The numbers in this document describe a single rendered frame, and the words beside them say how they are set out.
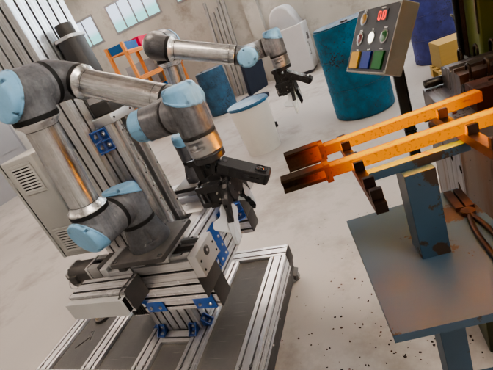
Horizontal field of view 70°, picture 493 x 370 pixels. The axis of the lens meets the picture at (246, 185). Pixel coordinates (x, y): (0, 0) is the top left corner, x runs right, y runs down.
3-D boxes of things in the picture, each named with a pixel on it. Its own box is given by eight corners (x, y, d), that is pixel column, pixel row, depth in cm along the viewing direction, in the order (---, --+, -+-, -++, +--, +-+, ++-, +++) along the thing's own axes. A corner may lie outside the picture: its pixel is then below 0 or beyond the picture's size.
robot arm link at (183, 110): (170, 85, 75) (201, 73, 71) (191, 131, 80) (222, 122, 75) (148, 97, 69) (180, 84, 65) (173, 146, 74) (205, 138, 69)
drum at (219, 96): (241, 102, 745) (225, 61, 711) (234, 111, 694) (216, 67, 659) (217, 110, 768) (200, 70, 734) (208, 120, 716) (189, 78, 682)
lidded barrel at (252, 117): (288, 135, 433) (272, 89, 410) (277, 153, 394) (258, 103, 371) (254, 144, 456) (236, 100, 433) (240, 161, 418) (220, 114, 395)
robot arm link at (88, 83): (67, 88, 108) (208, 119, 93) (37, 100, 99) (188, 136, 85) (56, 48, 101) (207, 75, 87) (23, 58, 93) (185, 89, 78)
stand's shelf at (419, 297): (395, 343, 64) (392, 335, 63) (348, 226, 100) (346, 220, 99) (578, 302, 58) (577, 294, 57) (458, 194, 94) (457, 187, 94)
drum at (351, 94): (398, 109, 369) (376, 8, 330) (334, 127, 398) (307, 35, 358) (393, 92, 425) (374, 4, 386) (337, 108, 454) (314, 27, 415)
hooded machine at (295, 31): (319, 64, 785) (299, -3, 730) (316, 70, 731) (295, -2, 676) (288, 75, 815) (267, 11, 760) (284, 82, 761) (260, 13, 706)
